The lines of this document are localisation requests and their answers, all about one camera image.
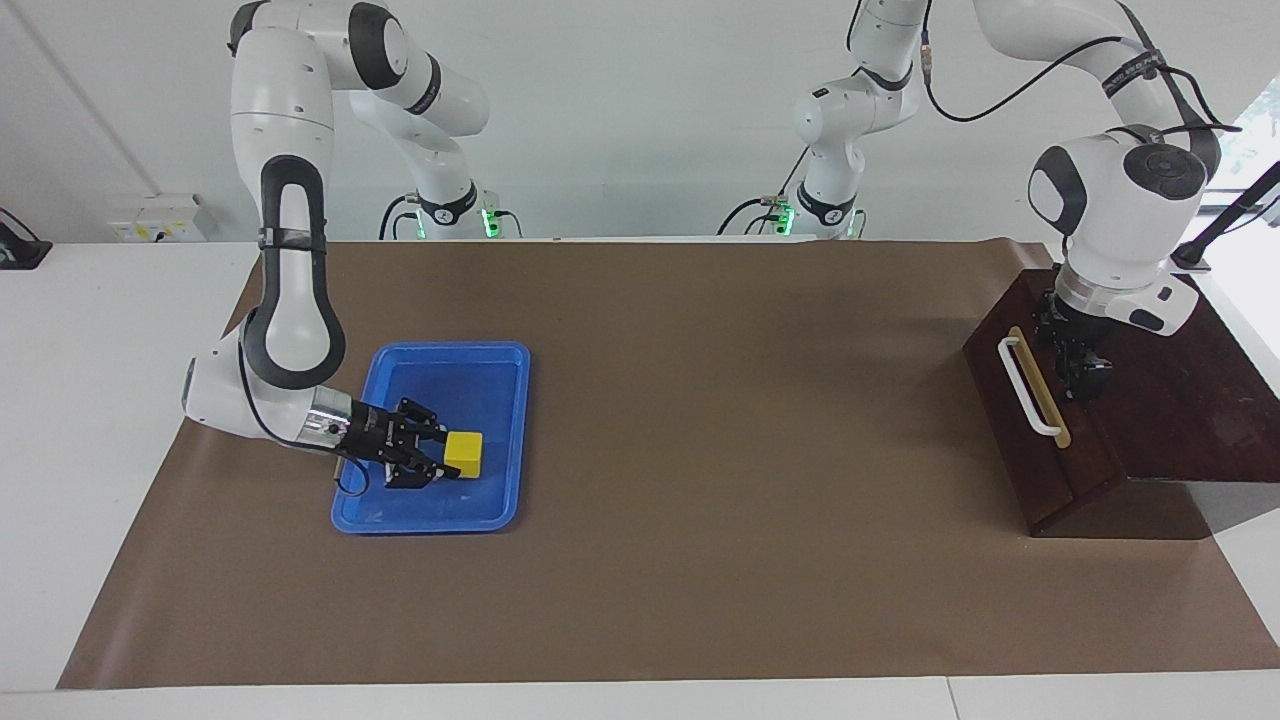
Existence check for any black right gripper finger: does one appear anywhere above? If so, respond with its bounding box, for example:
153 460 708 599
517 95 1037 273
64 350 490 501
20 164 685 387
394 397 448 443
384 453 463 492

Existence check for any yellow cube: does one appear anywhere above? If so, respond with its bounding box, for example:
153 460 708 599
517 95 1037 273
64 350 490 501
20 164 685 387
442 430 485 479

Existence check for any white drawer handle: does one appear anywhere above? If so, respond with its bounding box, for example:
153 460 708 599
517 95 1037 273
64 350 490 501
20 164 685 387
997 336 1064 439

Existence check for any wooden drawer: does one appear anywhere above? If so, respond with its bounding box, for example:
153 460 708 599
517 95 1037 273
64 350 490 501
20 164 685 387
962 270 1129 533

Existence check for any blue plastic tray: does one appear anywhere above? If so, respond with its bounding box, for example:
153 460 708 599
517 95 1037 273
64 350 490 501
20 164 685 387
330 340 533 537

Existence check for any dark wooden cabinet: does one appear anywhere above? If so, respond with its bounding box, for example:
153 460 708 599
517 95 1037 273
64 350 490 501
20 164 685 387
962 268 1280 542

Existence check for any brown table mat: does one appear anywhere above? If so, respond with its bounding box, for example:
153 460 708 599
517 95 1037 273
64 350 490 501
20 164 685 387
57 239 1280 692

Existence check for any black desk device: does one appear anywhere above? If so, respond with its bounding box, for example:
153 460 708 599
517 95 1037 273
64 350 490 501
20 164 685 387
0 207 54 272

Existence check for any light wooden handle backing strip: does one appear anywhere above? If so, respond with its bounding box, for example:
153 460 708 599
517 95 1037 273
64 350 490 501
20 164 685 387
1006 325 1073 450

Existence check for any black camera stand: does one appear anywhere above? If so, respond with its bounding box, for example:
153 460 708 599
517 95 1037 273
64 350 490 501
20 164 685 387
1164 160 1280 274

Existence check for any black base cable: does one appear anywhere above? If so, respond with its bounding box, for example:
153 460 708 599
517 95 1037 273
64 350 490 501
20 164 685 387
717 150 813 238
377 192 419 242

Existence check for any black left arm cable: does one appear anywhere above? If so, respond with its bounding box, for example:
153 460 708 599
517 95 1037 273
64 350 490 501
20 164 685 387
848 0 1243 137

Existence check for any white wall socket box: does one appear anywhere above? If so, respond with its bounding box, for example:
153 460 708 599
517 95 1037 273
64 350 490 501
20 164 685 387
109 194 209 244

